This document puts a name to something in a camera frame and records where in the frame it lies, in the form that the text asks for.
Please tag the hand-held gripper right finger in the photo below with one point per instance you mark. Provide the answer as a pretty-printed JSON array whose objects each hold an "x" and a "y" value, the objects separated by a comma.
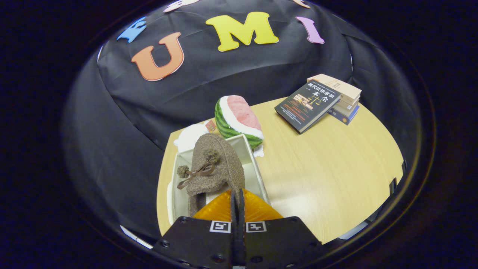
[{"x": 280, "y": 243}]

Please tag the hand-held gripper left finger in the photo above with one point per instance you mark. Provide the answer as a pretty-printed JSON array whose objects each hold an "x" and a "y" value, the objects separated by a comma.
[{"x": 198, "y": 243}]

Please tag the foldable fabric storage box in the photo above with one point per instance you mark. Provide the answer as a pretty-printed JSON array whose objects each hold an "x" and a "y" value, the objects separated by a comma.
[{"x": 254, "y": 175}]

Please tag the brown fuzzy moccasin shoe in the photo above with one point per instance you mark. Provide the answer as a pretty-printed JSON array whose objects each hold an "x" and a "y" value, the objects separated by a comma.
[{"x": 224, "y": 172}]

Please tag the white plush toy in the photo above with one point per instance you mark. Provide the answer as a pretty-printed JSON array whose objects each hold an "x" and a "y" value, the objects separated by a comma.
[{"x": 190, "y": 136}]

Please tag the watermelon slice plush toy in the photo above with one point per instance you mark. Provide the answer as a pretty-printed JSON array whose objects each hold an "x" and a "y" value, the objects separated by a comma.
[{"x": 239, "y": 116}]

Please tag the black cover book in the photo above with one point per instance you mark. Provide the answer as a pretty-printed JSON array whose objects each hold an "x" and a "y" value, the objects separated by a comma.
[{"x": 308, "y": 104}]

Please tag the blue cover book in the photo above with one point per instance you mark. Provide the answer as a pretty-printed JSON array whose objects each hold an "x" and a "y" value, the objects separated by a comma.
[{"x": 345, "y": 116}]

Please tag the beige cover book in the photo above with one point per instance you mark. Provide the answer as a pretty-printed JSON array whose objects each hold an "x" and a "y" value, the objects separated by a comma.
[{"x": 341, "y": 87}]

